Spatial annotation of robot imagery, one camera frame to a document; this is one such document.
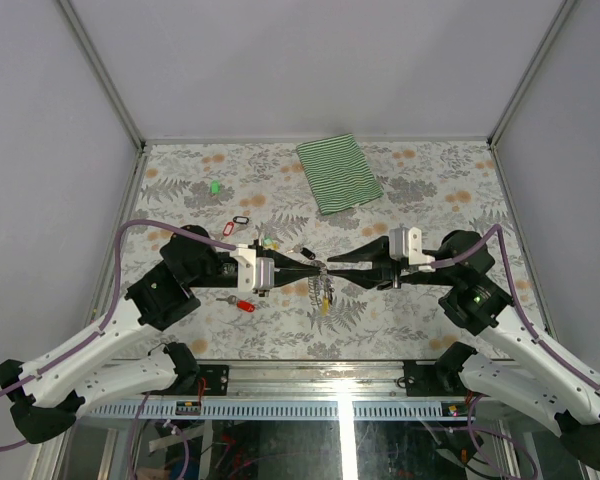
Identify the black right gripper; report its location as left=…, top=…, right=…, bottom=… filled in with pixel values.
left=328, top=234, right=459, bottom=290

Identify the large metal keyring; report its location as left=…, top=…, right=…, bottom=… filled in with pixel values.
left=308, top=266, right=334, bottom=313

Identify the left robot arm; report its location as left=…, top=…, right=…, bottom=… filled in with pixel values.
left=0, top=223, right=320, bottom=444

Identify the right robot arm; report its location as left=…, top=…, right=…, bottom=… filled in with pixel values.
left=332, top=225, right=600, bottom=471

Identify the red tag key lower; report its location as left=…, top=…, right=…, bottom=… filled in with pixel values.
left=217, top=295, right=256, bottom=313

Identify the red tag key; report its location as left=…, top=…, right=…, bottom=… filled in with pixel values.
left=217, top=295, right=256, bottom=313
left=222, top=222, right=235, bottom=236

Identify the red tag key upper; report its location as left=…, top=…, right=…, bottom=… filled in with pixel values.
left=222, top=222, right=235, bottom=236

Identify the floral tablecloth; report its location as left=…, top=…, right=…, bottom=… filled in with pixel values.
left=121, top=141, right=541, bottom=360

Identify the green white striped cloth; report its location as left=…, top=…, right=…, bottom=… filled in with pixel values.
left=296, top=134, right=384, bottom=215

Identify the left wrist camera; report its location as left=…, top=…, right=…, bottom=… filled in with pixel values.
left=229, top=243, right=276, bottom=294

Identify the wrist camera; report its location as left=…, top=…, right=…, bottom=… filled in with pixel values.
left=388, top=227, right=435, bottom=270
left=229, top=243, right=276, bottom=294

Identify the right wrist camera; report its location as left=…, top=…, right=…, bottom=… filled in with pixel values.
left=388, top=227, right=435, bottom=270

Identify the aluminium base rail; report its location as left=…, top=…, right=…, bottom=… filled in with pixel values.
left=54, top=357, right=551, bottom=401

